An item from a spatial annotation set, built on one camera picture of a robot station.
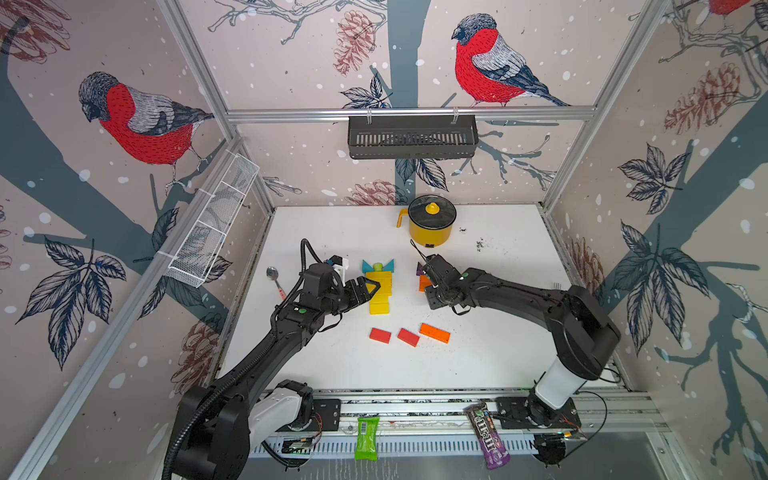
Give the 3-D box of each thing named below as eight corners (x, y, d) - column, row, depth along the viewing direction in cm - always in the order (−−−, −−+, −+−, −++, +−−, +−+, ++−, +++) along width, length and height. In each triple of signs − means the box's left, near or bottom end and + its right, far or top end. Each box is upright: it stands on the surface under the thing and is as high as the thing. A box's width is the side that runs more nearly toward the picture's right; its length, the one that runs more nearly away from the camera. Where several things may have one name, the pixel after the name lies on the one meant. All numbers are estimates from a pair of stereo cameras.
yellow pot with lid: (423, 257, 107) (426, 234, 97) (396, 224, 118) (396, 201, 108) (459, 238, 113) (465, 214, 103) (430, 208, 124) (433, 185, 114)
